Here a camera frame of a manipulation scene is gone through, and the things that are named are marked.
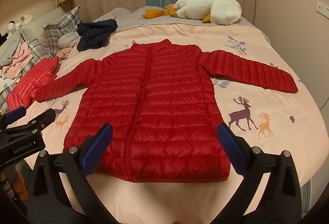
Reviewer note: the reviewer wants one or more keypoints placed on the beige plush toy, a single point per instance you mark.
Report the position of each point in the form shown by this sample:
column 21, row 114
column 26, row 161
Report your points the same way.
column 27, row 18

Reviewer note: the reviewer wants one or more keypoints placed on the small orange doll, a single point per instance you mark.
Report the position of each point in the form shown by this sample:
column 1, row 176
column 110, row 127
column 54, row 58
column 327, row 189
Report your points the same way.
column 63, row 53

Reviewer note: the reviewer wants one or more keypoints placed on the grey garment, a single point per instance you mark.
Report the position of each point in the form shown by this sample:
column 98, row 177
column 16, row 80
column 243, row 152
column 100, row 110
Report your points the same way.
column 9, row 46

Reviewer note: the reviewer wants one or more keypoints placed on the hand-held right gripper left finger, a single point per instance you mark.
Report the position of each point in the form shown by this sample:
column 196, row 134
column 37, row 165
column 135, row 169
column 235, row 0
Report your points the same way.
column 99, row 147

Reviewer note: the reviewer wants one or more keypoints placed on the grey cloth bundle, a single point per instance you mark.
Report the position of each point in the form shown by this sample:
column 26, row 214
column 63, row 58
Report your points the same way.
column 67, row 40

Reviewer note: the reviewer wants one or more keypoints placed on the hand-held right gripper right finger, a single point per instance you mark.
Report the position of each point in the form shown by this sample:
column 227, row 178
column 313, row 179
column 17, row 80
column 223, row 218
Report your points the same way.
column 230, row 147

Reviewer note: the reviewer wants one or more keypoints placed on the small plaid pillow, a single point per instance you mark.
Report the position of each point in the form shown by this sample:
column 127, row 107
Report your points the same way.
column 38, row 53

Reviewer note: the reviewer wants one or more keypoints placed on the beige pillow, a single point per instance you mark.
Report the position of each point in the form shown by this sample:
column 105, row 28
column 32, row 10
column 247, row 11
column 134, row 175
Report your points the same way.
column 38, row 22

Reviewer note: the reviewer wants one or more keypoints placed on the large plaid pillow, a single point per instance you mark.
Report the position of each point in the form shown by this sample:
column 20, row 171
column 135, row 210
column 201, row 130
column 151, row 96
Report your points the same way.
column 59, row 31

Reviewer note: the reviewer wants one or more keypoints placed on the light red down jacket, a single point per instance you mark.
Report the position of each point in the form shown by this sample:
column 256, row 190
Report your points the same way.
column 28, row 82

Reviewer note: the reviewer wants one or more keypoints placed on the navy blue garment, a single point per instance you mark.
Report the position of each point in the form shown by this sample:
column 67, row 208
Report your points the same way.
column 95, row 34

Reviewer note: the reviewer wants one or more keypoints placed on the white goose plush toy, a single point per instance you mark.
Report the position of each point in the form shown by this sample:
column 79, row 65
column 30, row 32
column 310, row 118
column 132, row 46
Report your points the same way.
column 205, row 8

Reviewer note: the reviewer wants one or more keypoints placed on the pink printed deer blanket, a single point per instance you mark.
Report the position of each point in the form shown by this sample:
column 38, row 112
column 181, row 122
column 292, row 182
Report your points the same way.
column 257, row 64

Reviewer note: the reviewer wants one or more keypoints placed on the grey bed sheet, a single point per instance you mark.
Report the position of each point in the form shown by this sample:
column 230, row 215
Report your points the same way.
column 128, row 17

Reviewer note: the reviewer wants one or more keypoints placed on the white cloth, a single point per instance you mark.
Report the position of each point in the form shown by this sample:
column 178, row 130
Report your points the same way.
column 5, row 86

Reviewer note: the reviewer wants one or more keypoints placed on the pink clothes pile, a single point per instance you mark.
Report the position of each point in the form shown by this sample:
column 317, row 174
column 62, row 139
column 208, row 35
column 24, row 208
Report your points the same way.
column 18, row 61

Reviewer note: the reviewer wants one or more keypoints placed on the white wall socket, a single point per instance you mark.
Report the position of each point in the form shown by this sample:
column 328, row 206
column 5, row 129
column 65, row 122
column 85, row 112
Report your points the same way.
column 323, row 9

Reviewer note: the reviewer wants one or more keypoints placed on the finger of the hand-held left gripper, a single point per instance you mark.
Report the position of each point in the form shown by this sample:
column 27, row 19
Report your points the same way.
column 14, row 114
column 38, row 122

